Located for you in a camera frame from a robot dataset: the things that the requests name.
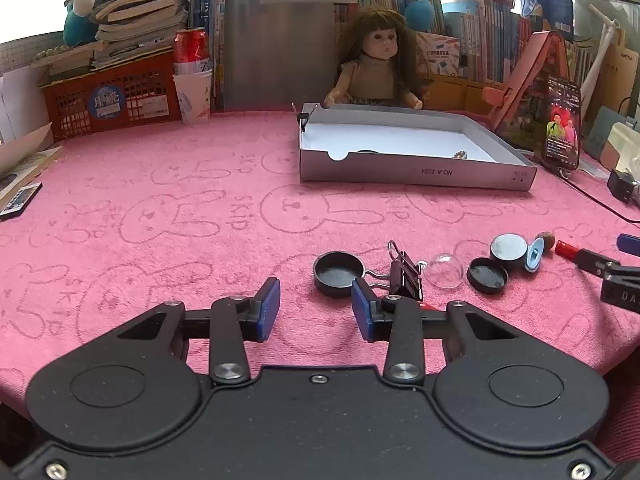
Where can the black binder clip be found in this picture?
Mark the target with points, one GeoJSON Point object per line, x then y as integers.
{"type": "Point", "coordinates": [407, 275]}
{"type": "Point", "coordinates": [303, 119]}

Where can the wooden drawer organiser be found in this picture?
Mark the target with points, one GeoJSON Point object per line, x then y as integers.
{"type": "Point", "coordinates": [465, 95]}

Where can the row of blue magazines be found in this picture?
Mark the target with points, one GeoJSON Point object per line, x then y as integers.
{"type": "Point", "coordinates": [217, 35]}

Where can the blue plush ball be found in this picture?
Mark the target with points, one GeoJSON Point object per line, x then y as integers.
{"type": "Point", "coordinates": [420, 15]}

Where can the red soda can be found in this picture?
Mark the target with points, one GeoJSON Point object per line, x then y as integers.
{"type": "Point", "coordinates": [191, 50]}

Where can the light wooden board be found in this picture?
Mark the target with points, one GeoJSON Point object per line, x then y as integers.
{"type": "Point", "coordinates": [625, 80]}

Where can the teal notebook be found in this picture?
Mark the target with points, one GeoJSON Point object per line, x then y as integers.
{"type": "Point", "coordinates": [597, 132]}

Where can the red basket with blue sticker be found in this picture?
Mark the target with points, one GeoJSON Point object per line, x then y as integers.
{"type": "Point", "coordinates": [125, 95]}

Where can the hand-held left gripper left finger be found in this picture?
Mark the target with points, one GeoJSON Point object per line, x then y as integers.
{"type": "Point", "coordinates": [267, 310]}

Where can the small blue plush toy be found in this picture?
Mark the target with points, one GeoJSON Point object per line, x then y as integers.
{"type": "Point", "coordinates": [79, 20]}

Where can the beige paperback book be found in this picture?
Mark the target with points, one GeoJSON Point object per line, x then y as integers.
{"type": "Point", "coordinates": [25, 160]}

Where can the blue hair clip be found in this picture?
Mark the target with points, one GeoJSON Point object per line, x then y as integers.
{"type": "Point", "coordinates": [534, 256]}

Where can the white paper cup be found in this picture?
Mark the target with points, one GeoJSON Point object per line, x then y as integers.
{"type": "Point", "coordinates": [192, 97]}

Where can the red pointed cap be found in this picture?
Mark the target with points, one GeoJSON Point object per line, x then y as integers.
{"type": "Point", "coordinates": [568, 250]}

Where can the stack of worn books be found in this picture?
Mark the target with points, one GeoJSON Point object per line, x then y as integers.
{"type": "Point", "coordinates": [140, 20]}

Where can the pink bunny-print towel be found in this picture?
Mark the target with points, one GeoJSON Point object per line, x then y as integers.
{"type": "Point", "coordinates": [175, 185]}

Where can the beige pouch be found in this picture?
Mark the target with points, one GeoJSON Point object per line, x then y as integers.
{"type": "Point", "coordinates": [625, 145]}

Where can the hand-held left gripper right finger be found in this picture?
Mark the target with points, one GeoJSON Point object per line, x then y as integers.
{"type": "Point", "coordinates": [362, 310]}

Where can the black power adapter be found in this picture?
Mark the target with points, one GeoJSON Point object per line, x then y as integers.
{"type": "Point", "coordinates": [622, 185]}

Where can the row of upright books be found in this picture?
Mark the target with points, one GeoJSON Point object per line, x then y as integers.
{"type": "Point", "coordinates": [490, 40]}

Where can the brown-haired doll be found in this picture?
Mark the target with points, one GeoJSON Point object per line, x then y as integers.
{"type": "Point", "coordinates": [375, 60]}

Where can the black smartphone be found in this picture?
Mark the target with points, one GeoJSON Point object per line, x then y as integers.
{"type": "Point", "coordinates": [562, 120]}

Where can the pink triangular cartoon case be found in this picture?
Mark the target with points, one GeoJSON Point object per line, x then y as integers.
{"type": "Point", "coordinates": [530, 75]}

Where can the pencil-print cardboard box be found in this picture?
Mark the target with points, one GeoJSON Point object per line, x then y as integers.
{"type": "Point", "coordinates": [440, 55]}

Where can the shallow grey cardboard box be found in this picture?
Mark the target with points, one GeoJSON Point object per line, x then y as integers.
{"type": "Point", "coordinates": [400, 135]}

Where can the white wooden stand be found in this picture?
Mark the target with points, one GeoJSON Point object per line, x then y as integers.
{"type": "Point", "coordinates": [597, 60]}

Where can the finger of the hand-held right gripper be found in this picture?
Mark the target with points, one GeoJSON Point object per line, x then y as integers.
{"type": "Point", "coordinates": [600, 261]}
{"type": "Point", "coordinates": [630, 244]}

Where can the black remote control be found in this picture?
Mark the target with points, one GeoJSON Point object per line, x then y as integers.
{"type": "Point", "coordinates": [17, 202]}

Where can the clear plastic dome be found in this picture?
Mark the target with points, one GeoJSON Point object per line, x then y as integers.
{"type": "Point", "coordinates": [446, 269]}

